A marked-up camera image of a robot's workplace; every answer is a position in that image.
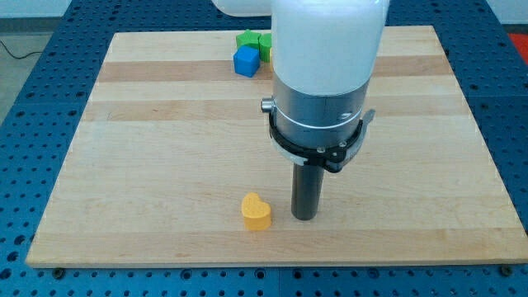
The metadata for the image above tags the yellow heart block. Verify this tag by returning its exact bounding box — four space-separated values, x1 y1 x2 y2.
241 192 271 231

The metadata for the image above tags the wooden board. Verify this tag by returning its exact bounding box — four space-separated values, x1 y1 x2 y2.
26 26 527 268

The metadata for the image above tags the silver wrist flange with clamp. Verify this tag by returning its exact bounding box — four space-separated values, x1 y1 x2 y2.
262 78 375 173

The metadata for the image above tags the green star block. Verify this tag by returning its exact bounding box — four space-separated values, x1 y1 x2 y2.
235 30 262 50

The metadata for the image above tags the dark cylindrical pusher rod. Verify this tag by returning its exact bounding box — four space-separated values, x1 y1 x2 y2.
291 164 324 220

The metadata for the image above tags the red object at right edge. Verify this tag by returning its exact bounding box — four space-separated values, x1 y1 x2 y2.
508 33 528 64

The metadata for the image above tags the green cylinder block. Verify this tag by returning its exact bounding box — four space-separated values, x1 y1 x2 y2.
258 33 272 63

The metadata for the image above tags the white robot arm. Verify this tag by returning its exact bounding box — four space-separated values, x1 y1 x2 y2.
213 0 389 220

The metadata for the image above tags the black cable on floor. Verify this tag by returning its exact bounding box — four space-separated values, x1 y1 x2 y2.
0 40 45 60

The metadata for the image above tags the blue cube block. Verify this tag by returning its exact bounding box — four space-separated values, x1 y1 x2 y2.
233 45 260 78

